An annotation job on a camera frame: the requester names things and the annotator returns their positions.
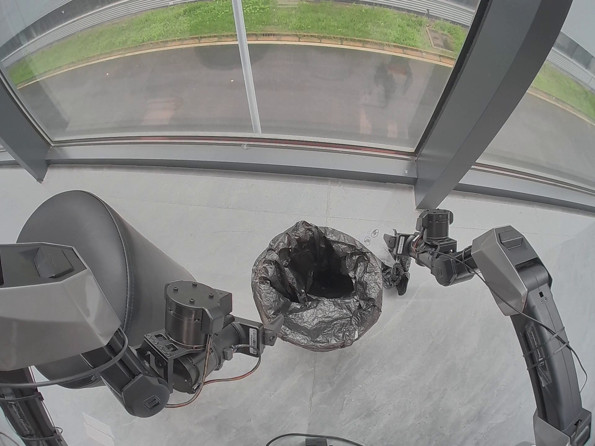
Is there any black cable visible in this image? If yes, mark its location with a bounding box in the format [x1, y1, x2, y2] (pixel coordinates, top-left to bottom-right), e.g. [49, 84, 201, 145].
[25, 327, 129, 385]
[269, 431, 359, 446]

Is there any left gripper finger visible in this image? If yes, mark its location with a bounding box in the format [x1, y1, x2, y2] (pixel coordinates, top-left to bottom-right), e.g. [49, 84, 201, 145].
[262, 314, 284, 346]

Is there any clear printed wrapper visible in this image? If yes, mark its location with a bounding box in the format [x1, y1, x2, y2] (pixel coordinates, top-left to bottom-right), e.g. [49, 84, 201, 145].
[364, 227, 389, 250]

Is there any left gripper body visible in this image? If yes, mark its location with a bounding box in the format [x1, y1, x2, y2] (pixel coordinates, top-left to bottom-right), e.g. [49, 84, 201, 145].
[209, 318, 267, 368]

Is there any window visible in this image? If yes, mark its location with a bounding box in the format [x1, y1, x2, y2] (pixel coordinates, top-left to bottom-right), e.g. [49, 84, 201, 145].
[0, 0, 595, 212]

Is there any dark grey round chair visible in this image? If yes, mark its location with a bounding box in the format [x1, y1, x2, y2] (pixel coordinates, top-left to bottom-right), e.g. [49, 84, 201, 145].
[15, 190, 201, 390]

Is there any black plastic bag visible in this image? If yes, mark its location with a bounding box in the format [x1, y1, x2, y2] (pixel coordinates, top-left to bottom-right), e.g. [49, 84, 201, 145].
[251, 219, 385, 353]

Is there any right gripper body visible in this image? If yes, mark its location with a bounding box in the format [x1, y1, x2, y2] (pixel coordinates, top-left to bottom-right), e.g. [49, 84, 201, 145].
[393, 232, 421, 259]

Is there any black plastic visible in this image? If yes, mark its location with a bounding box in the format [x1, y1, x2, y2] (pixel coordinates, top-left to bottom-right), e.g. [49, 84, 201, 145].
[381, 256, 412, 296]

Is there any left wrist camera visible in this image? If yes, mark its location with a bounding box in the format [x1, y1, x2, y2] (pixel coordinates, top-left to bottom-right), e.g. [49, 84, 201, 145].
[201, 290, 234, 338]

